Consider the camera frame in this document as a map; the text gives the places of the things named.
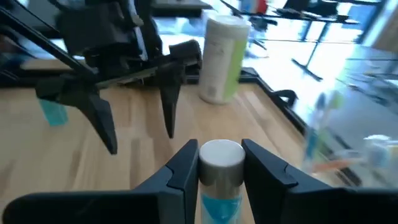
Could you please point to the white wipes canister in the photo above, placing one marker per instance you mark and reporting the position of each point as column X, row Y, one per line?
column 224, row 62

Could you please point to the clear acrylic organizer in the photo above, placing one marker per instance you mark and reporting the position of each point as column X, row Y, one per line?
column 342, row 175

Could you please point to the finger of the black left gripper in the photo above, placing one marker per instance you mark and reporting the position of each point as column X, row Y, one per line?
column 169, row 102
column 99, row 124

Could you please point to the orange white toothbrush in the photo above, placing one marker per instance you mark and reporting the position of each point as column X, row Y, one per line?
column 335, row 165

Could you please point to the blue mouthwash bottle white cap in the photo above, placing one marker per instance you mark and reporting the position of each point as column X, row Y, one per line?
column 377, row 149
column 54, row 113
column 221, row 161

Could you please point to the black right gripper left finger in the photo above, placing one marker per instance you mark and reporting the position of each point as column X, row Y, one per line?
column 182, row 177

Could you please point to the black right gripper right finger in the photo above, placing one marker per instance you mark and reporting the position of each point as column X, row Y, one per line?
column 264, row 180

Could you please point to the green toothbrush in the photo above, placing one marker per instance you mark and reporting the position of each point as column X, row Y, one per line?
column 335, row 99

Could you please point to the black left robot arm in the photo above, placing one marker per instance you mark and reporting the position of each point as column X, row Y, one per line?
column 46, row 43

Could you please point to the black desk frame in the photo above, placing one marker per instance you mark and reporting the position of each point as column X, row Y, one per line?
column 306, row 70

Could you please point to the blue toothbrush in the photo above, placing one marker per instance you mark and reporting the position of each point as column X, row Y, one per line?
column 312, row 143

